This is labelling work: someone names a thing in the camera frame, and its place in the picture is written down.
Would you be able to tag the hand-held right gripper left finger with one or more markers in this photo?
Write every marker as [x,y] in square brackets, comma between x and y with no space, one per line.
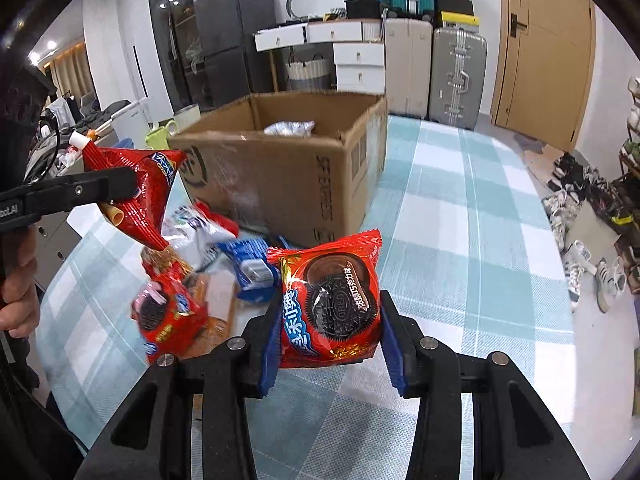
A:
[269,360]

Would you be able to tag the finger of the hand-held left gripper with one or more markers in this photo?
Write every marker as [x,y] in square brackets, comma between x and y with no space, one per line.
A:
[100,187]

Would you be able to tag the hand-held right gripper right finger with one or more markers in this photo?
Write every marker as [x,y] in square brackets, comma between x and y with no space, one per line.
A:
[397,365]

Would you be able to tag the red triangular snack bag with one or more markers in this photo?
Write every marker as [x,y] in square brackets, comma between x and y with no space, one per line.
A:
[145,180]

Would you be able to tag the red chocolate cookie packet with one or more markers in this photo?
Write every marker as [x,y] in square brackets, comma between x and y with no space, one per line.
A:
[167,320]
[325,300]

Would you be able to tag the blue cookie packet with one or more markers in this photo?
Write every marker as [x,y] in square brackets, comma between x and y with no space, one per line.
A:
[250,270]

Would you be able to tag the purple white snack packet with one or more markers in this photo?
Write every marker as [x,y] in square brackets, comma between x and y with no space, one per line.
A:
[195,222]

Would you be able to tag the brown cardboard box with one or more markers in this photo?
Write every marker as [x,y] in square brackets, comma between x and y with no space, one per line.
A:
[280,180]

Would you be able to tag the person's left forearm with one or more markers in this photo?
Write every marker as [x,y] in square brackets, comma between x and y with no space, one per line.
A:
[30,435]

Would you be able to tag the person's left hand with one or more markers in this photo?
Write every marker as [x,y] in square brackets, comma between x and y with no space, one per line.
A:
[22,305]

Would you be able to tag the white cup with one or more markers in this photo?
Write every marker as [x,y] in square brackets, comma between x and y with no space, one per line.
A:
[78,139]

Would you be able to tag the beige curtains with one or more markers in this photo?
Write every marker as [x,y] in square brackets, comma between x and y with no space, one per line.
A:
[72,72]

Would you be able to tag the grey side cabinet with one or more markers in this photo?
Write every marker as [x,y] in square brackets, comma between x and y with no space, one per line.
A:
[55,250]

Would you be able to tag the white electric kettle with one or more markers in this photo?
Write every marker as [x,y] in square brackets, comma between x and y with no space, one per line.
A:
[131,116]

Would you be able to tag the green mug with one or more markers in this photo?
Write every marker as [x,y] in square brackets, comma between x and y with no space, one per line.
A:
[160,135]

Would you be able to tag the white tumbler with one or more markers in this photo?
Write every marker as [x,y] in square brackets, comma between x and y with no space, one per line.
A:
[186,115]

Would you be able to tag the checked tablecloth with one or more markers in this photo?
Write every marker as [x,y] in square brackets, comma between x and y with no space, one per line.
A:
[450,260]

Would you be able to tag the dark glass cabinet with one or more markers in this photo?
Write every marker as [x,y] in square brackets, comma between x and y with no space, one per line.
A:
[172,45]

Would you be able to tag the black refrigerator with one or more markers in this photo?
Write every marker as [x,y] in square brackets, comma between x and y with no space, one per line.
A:
[235,35]

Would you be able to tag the pile of shoes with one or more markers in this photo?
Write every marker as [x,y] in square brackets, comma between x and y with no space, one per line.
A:
[567,210]

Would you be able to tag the woven basket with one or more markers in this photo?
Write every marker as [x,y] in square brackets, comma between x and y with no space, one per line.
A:
[309,72]

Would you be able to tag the patterned door mat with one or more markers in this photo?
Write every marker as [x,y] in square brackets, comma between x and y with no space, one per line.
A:
[535,144]

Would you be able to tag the white drawer desk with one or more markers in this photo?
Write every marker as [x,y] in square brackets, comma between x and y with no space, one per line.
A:
[357,57]

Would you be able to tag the silver suitcase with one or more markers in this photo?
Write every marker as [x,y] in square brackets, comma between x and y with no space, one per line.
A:
[457,77]

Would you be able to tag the beige suitcase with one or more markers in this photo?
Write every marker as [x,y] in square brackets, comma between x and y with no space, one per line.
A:
[407,67]

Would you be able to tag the shoe rack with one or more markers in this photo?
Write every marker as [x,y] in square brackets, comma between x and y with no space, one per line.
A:
[632,130]

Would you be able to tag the wooden door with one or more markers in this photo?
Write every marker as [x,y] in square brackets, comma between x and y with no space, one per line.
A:
[545,50]

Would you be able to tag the yellow black shoe box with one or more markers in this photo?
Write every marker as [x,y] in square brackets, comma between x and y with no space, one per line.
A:
[459,21]

